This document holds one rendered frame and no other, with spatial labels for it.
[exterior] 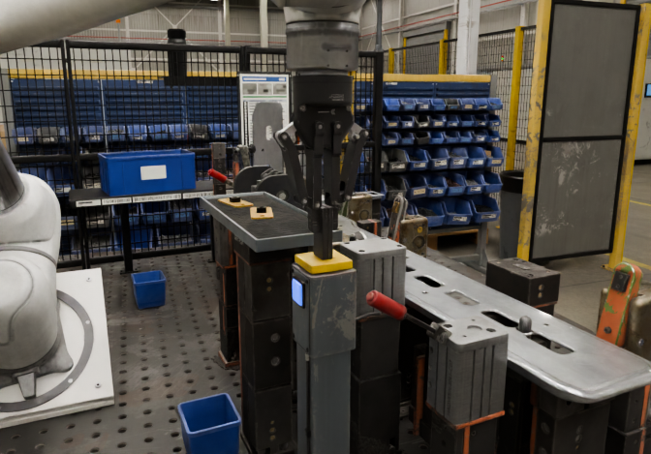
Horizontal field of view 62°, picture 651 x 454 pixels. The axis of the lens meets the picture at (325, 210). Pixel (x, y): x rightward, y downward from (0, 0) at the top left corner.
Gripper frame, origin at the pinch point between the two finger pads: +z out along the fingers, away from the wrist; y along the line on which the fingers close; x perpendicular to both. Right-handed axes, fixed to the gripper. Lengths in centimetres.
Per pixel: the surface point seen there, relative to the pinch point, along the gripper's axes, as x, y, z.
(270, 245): 7.6, -4.7, 3.3
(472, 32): 410, 361, -79
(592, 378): -19.0, 30.4, 18.9
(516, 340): -6.3, 29.6, 19.0
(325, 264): -3.0, -1.1, 3.6
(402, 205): 53, 47, 11
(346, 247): 16.8, 12.2, 8.1
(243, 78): 150, 35, -23
